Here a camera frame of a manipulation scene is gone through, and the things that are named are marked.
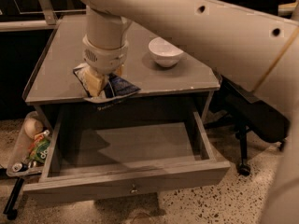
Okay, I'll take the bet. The blue chip bag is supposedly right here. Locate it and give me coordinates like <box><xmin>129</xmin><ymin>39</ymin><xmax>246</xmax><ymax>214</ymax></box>
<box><xmin>73</xmin><ymin>63</ymin><xmax>140</xmax><ymax>104</ymax></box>

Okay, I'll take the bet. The white bowl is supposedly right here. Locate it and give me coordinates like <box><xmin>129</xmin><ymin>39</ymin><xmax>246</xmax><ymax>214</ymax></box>
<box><xmin>149</xmin><ymin>37</ymin><xmax>184</xmax><ymax>68</ymax></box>

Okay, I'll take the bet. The black office chair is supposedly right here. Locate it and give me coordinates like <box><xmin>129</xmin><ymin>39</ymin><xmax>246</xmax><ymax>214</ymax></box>
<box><xmin>205</xmin><ymin>0</ymin><xmax>290</xmax><ymax>175</ymax></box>

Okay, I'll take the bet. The grey metal rail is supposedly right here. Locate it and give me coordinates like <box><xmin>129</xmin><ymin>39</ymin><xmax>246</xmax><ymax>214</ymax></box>
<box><xmin>0</xmin><ymin>0</ymin><xmax>88</xmax><ymax>34</ymax></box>

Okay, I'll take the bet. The soda can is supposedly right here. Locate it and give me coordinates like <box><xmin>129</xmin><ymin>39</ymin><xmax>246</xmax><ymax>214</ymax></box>
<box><xmin>12</xmin><ymin>162</ymin><xmax>28</xmax><ymax>173</ymax></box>

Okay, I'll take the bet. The metal drawer knob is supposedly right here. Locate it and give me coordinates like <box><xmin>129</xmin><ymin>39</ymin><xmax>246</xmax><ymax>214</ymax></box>
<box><xmin>130</xmin><ymin>184</ymin><xmax>139</xmax><ymax>194</ymax></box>

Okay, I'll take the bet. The black caster leg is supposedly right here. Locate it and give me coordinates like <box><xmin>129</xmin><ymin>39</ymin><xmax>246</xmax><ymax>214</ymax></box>
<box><xmin>3</xmin><ymin>177</ymin><xmax>24</xmax><ymax>220</ymax></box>

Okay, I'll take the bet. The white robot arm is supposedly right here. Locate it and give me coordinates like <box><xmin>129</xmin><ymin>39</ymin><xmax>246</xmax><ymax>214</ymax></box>
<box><xmin>81</xmin><ymin>0</ymin><xmax>299</xmax><ymax>224</ymax></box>

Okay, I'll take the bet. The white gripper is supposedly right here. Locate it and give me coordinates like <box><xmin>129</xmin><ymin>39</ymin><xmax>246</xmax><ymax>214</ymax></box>
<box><xmin>82</xmin><ymin>35</ymin><xmax>129</xmax><ymax>97</ymax></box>

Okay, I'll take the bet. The green snack packet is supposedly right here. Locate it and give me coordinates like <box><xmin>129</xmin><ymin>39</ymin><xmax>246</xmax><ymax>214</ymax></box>
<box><xmin>29</xmin><ymin>135</ymin><xmax>50</xmax><ymax>163</ymax></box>

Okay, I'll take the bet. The beige round ball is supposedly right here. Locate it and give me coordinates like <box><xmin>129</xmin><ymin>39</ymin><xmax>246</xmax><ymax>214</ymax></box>
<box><xmin>24</xmin><ymin>119</ymin><xmax>43</xmax><ymax>138</ymax></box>

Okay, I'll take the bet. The clear plastic side bin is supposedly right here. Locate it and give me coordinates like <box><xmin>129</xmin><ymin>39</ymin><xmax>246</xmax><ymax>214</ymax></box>
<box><xmin>7</xmin><ymin>111</ymin><xmax>52</xmax><ymax>176</ymax></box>

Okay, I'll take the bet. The open grey top drawer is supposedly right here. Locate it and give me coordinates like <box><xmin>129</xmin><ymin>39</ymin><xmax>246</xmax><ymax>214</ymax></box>
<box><xmin>23</xmin><ymin>112</ymin><xmax>230</xmax><ymax>203</ymax></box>

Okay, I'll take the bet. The grey cabinet table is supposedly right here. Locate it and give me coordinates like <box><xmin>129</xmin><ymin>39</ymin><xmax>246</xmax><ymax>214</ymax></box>
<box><xmin>23</xmin><ymin>15</ymin><xmax>220</xmax><ymax>119</ymax></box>

